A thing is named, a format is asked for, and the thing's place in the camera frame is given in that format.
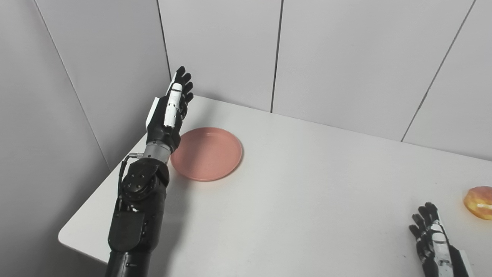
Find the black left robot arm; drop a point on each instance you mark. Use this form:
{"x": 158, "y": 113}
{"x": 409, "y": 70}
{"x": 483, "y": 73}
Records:
{"x": 136, "y": 215}

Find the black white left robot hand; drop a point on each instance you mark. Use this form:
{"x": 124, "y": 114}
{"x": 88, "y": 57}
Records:
{"x": 163, "y": 132}

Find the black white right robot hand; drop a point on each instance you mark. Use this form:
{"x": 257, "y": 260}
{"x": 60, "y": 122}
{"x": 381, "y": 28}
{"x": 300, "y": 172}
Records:
{"x": 438, "y": 254}

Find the golden cream puff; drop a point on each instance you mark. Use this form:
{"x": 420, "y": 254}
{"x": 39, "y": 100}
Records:
{"x": 480, "y": 202}

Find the pink round plate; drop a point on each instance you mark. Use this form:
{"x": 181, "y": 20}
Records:
{"x": 207, "y": 154}

